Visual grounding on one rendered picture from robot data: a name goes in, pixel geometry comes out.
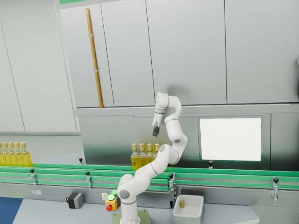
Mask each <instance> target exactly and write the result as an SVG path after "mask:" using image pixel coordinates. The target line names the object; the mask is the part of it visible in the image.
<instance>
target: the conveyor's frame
mask: <svg viewBox="0 0 299 224"><path fill-rule="evenodd" d="M37 185H38V186H33V184H23V183H6V182H0V197H11V198H24V199H37V200H56V201H66V198H67V197H70V195H71V194H72V193H82V195H83V201H84V203H95V204H105V201H106V200H107V198H108V196H109V195H114V196H115V197H118V195H117V188H96V187H93V189H89V188H88V187H80V186H63V185H46V184H37ZM174 185H176V188H177V195H176V199H175V201H176V200H177V197H178V196H179V195H190V196H204V203H215V204H236V205H251V206H265V207H280V208H299V190H289V189H278V193H277V195H278V199H279V206H276V205H272V204H271V203H270V195H271V193H274V189H270V188H247V187H246V188H242V187H223V186H205V185H186V184H174ZM118 203H119V205H121V199H120V198H119V197H118ZM172 203H173V201H170V191H154V190H145V191H144V192H142V193H140V194H138V195H137V206H139V207H151V208H171V206H172Z"/></svg>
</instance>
